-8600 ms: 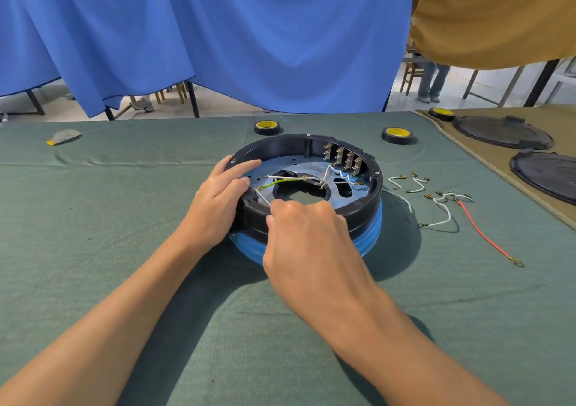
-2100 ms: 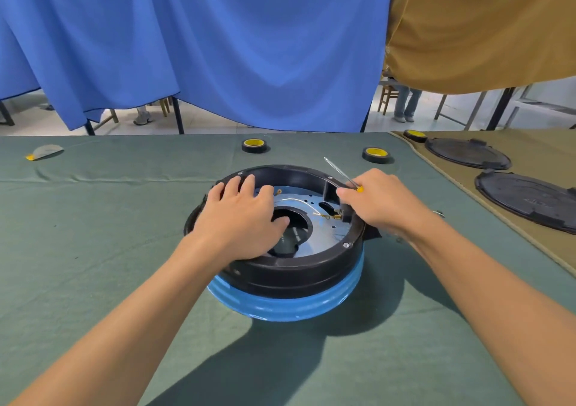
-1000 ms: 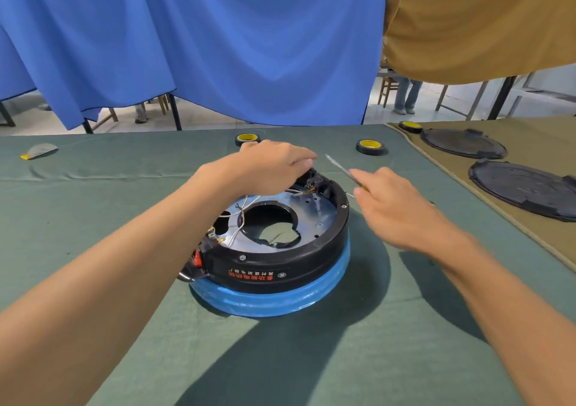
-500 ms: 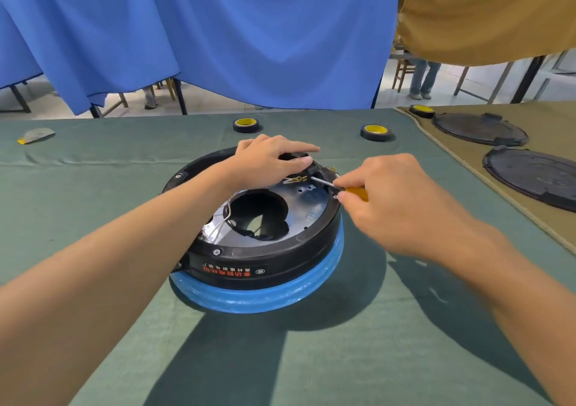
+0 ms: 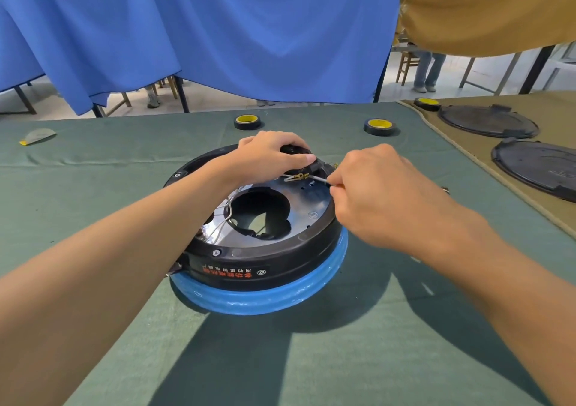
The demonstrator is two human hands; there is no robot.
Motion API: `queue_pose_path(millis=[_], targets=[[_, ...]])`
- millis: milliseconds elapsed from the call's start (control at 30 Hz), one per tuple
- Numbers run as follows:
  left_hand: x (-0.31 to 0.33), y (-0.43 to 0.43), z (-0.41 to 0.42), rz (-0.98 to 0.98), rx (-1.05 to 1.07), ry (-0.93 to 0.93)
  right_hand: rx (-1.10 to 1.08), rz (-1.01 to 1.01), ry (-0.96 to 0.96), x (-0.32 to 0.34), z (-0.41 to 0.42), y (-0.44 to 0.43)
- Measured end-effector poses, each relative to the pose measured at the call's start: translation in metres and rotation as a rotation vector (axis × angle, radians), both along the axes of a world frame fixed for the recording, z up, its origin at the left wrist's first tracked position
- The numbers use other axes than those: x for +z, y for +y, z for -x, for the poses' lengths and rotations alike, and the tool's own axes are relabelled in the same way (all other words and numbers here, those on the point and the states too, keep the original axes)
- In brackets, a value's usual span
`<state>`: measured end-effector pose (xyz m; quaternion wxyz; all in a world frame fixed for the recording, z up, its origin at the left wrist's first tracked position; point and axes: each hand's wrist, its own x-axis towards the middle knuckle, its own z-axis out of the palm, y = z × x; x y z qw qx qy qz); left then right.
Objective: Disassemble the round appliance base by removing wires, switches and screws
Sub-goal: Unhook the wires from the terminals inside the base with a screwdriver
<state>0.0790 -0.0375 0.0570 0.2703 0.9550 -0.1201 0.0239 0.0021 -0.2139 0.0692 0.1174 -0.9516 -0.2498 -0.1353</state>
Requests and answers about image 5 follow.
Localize black round bottom cover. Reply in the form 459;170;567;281
437;103;540;140
491;137;576;204

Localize white wire with brass terminal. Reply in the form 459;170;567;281
282;173;335;187

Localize person's right forearm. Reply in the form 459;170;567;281
412;205;576;406

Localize green table cloth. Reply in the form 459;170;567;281
0;101;576;406

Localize olive table cloth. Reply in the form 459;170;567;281
398;91;576;240

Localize black metal stand pole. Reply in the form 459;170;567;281
173;76;191;114
373;50;392;104

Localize person's left forearm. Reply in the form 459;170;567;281
0;156;239;406

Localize thin bent metal wire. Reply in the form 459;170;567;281
211;186;254;245

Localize wooden stool legs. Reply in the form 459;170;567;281
92;92;133;119

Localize wooden chair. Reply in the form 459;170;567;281
395;50;420;87

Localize person's left hand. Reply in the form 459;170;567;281
223;131;317;191

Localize black plastic socket block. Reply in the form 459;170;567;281
280;145;337;182

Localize person's right hand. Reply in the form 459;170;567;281
327;143;465;258

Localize dark table leg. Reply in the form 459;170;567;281
13;85;38;115

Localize mustard yellow cloth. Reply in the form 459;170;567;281
398;0;576;58

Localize blue curtain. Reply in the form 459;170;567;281
0;0;403;116

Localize black and blue round cooker base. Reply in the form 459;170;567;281
163;142;350;317

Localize black metal table leg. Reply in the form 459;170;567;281
518;45;557;95

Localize grey metal table frame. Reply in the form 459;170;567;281
458;52;524;96

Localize grey abrasive pad piece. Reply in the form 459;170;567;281
19;128;58;146

